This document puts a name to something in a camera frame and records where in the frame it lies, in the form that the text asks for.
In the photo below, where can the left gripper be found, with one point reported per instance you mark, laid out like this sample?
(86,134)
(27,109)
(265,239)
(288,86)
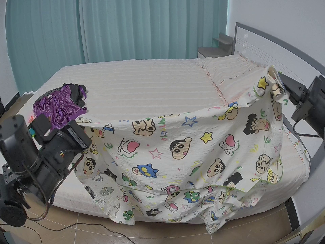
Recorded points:
(76,138)

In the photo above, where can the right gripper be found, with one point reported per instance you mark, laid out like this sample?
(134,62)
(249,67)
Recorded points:
(294,91)

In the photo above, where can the white printed pyjama top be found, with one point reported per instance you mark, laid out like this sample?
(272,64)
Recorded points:
(177,161)

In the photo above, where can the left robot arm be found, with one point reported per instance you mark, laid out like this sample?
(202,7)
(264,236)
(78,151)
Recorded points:
(15,146)

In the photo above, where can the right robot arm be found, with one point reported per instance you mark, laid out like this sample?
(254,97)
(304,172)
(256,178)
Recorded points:
(317,90)

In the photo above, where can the pile of clothes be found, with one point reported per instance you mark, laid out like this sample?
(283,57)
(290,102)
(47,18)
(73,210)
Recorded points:
(63,110)

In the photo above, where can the bed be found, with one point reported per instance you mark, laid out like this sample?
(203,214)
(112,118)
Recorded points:
(152,85)

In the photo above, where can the pink striped pillow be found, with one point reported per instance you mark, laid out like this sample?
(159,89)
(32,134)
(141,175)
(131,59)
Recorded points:
(228,70)

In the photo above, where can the grey bedside table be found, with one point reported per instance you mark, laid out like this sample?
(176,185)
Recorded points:
(215,51)

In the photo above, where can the blue-green curtain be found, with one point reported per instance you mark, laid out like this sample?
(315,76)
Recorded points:
(127,21)

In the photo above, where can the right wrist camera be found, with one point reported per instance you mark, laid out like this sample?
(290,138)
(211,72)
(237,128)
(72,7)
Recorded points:
(302,112)

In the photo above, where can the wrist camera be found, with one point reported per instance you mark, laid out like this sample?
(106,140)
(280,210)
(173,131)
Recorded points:
(302,112)
(42,126)

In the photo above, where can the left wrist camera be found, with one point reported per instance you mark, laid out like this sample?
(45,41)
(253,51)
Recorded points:
(42,126)

